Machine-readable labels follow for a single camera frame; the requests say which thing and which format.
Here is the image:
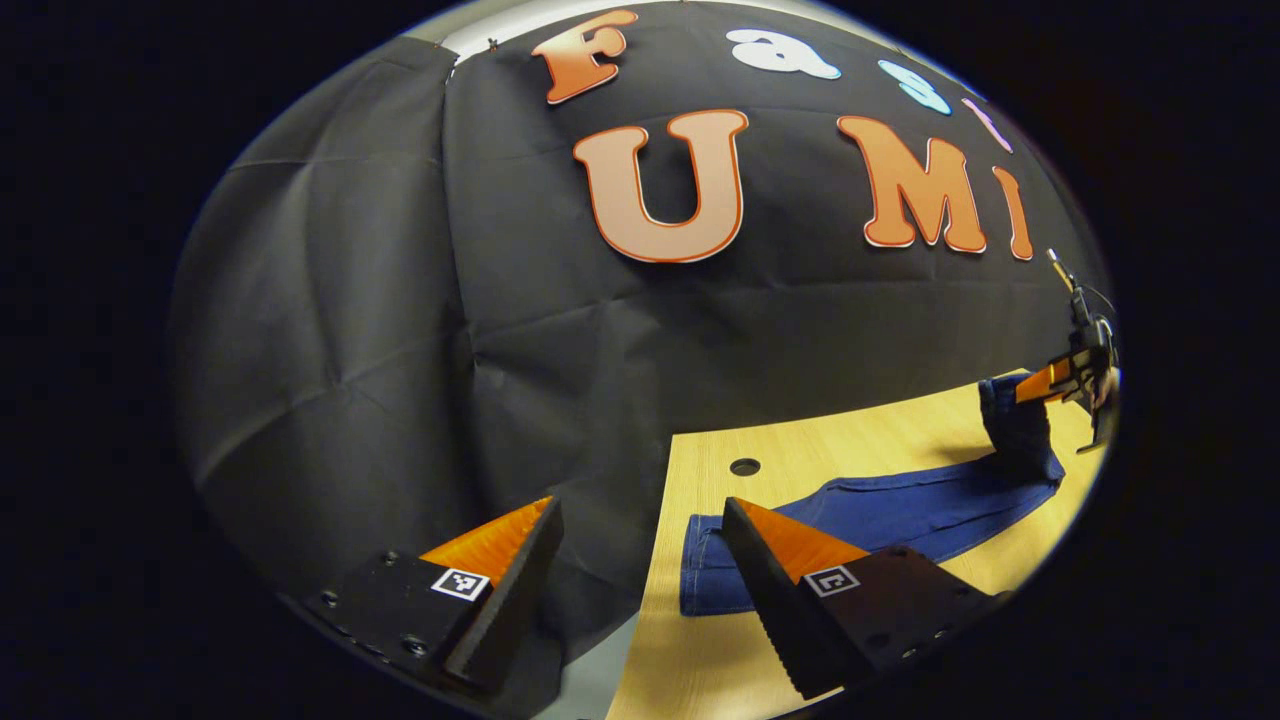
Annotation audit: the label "black backdrop cloth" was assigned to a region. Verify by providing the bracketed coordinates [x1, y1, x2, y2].
[168, 0, 1113, 701]

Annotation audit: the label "blue jeans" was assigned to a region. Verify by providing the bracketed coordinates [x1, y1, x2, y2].
[680, 372, 1066, 618]

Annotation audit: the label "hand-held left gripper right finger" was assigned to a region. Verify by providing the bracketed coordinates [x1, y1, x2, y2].
[720, 496, 1006, 701]

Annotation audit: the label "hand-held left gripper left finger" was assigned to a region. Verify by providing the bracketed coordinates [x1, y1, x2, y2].
[305, 495, 564, 696]

